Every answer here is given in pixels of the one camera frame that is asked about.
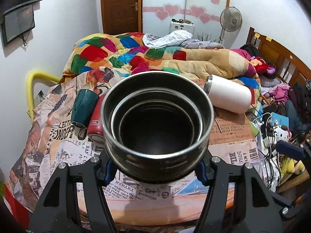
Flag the white thermos cup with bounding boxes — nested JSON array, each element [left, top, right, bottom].
[[204, 75, 252, 114]]

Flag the black steel thermos cup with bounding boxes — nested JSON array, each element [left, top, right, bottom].
[[101, 71, 214, 184]]

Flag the white patterned garment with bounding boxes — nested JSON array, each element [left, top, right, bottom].
[[142, 30, 193, 49]]

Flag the brown wooden door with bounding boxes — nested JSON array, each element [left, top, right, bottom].
[[100, 0, 142, 35]]

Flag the newspaper print tablecloth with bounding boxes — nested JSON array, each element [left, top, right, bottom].
[[6, 67, 262, 232]]

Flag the standing electric fan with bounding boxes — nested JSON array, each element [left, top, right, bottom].
[[219, 6, 242, 44]]

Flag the red box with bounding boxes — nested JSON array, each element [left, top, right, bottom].
[[4, 184, 30, 230]]

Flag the colourful patchwork blanket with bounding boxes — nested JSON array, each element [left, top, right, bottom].
[[63, 32, 261, 105]]

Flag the yellow padded bed rail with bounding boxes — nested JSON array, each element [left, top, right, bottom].
[[25, 70, 61, 120]]

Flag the small wall monitor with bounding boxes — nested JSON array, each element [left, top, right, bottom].
[[2, 5, 35, 46]]

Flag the white radiator heater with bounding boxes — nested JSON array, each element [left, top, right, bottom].
[[169, 18, 195, 35]]

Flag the frosted sliding wardrobe doors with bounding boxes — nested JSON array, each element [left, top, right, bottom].
[[142, 0, 230, 41]]

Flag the grey crumpled bedding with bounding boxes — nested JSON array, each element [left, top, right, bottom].
[[180, 39, 224, 50]]

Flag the white cat plush toy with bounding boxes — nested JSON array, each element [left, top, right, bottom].
[[273, 125, 292, 144]]

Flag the dark green faceted cup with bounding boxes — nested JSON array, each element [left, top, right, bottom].
[[71, 89, 99, 129]]

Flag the red thermos cup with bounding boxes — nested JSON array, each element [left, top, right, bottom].
[[87, 94, 106, 144]]

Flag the wooden headboard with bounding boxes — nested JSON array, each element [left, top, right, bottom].
[[246, 27, 310, 86]]

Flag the red plush toy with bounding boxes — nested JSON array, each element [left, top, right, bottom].
[[250, 57, 276, 75]]

